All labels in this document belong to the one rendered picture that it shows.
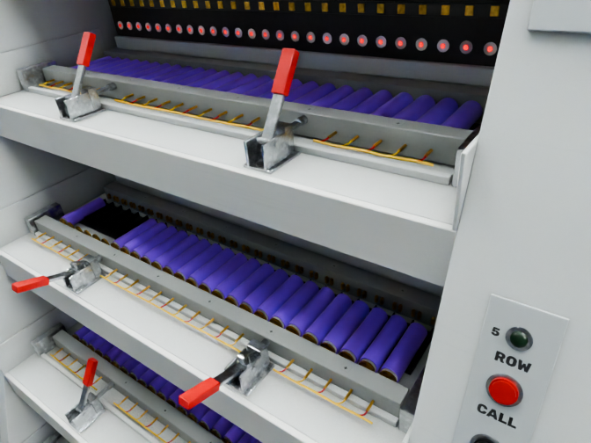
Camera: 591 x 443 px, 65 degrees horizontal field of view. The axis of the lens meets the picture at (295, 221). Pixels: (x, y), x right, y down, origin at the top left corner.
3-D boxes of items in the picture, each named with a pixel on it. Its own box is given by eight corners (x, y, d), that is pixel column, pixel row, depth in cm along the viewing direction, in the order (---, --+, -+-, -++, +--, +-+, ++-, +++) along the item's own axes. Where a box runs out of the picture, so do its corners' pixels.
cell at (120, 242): (160, 230, 65) (121, 255, 61) (151, 227, 66) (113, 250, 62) (156, 220, 64) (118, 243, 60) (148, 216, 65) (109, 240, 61)
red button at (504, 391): (514, 410, 27) (521, 387, 26) (485, 398, 28) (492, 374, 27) (517, 403, 27) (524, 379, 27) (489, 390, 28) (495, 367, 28)
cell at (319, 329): (352, 309, 49) (318, 350, 45) (337, 303, 50) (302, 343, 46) (352, 296, 48) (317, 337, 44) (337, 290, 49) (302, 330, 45)
